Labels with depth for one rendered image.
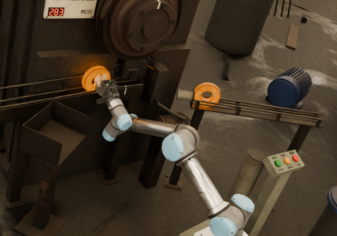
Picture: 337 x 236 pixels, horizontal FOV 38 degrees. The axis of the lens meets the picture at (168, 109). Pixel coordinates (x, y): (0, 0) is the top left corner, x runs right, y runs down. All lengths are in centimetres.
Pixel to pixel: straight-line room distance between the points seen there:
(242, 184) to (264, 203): 17
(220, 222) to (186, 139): 40
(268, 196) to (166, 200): 66
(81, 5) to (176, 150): 85
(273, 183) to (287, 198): 76
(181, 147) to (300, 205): 157
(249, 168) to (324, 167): 134
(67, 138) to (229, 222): 86
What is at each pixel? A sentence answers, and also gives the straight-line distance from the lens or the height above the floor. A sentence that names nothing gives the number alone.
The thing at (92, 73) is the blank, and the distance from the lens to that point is 255.
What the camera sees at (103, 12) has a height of 114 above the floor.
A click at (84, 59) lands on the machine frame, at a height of 84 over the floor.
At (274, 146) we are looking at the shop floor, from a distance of 404.
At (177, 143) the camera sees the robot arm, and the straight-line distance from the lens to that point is 220.
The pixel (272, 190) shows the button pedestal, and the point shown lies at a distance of 285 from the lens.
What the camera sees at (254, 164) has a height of 49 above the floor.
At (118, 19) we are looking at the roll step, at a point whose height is 113.
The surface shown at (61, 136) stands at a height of 60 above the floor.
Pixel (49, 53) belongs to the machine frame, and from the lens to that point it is 250.
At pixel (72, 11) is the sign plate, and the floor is 110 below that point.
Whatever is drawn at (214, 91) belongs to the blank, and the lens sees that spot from 284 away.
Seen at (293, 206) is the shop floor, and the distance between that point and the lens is 354.
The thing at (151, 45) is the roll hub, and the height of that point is 101.
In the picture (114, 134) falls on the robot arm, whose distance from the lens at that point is 246.
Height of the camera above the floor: 206
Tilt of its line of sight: 31 degrees down
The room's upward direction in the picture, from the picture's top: 18 degrees clockwise
